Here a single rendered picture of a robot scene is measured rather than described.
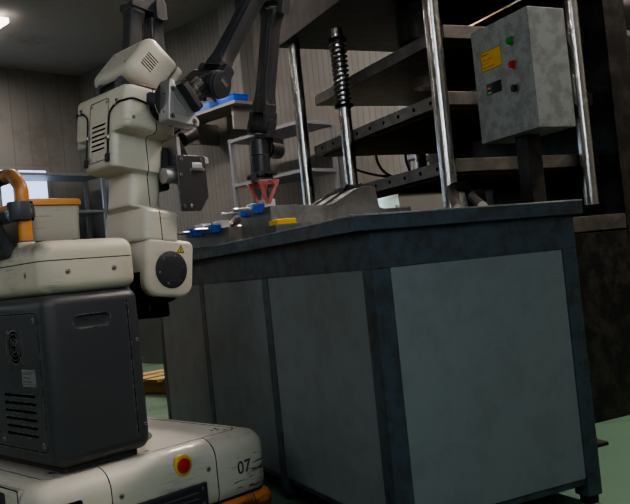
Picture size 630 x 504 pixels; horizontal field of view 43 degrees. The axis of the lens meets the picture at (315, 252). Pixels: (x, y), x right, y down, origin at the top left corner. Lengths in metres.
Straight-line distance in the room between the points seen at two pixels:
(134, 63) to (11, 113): 8.29
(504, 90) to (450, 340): 1.14
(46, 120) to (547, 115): 8.64
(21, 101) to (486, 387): 9.14
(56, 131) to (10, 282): 8.80
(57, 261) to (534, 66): 1.63
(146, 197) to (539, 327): 1.12
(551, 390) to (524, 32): 1.21
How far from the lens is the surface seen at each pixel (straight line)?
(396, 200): 3.26
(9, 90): 10.62
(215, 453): 2.09
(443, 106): 2.91
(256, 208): 2.44
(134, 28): 2.70
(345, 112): 3.57
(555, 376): 2.16
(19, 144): 10.51
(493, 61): 2.88
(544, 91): 2.73
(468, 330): 1.98
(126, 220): 2.28
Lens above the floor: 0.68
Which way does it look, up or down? 1 degrees up
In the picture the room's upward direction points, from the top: 6 degrees counter-clockwise
